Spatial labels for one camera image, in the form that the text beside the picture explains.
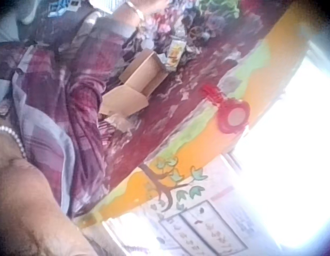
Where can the person's right hand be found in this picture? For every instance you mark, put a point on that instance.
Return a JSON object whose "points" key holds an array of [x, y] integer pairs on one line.
{"points": [[154, 3]]}

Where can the gold bangle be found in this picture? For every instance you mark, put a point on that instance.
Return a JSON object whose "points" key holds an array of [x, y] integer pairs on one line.
{"points": [[138, 12]]}

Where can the heap of colourful craft items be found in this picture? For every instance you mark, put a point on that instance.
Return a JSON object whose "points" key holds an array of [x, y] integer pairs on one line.
{"points": [[196, 24]]}

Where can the yellow small packet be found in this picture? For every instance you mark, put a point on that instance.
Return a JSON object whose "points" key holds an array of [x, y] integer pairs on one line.
{"points": [[176, 53]]}

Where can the brown cardboard box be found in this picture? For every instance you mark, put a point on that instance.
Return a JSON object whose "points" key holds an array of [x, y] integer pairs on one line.
{"points": [[143, 77]]}

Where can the maroon patterned bed sheet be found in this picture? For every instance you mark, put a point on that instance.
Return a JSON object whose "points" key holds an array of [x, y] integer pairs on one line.
{"points": [[159, 128]]}

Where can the red round hand mirror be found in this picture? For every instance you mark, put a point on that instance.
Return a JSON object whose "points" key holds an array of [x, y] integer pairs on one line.
{"points": [[235, 115]]}

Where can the white wall chart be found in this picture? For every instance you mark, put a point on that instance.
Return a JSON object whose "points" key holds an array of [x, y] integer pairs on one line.
{"points": [[204, 229]]}

